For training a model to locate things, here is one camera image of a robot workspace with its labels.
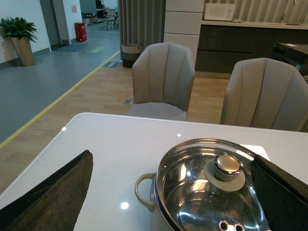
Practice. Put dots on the beige chair right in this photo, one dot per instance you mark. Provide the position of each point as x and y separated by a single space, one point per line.
266 93

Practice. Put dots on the white microwave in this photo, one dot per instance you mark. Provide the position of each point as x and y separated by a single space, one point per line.
218 11

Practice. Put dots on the red bin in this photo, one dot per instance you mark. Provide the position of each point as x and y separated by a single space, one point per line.
80 31

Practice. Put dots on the woven basket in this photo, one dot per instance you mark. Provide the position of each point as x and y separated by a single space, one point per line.
129 53

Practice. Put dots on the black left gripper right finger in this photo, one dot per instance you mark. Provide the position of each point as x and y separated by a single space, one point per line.
283 197

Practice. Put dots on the beige chair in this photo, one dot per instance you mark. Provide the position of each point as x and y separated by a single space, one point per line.
266 93
163 77

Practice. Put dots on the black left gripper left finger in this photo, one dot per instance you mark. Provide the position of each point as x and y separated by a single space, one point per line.
55 203

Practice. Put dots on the white tall cabinet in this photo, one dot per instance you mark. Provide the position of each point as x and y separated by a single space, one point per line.
183 22

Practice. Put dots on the potted green plant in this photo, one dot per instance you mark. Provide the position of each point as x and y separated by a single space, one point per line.
21 32

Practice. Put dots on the glass pot lid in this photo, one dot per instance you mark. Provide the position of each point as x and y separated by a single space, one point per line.
192 190

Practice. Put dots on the dark kitchen counter cabinet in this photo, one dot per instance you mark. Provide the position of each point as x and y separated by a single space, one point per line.
221 47

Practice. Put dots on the beige chair left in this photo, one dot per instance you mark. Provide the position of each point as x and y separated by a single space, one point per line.
163 77

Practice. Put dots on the cream electric cooking pot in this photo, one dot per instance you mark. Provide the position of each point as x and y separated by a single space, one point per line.
149 195

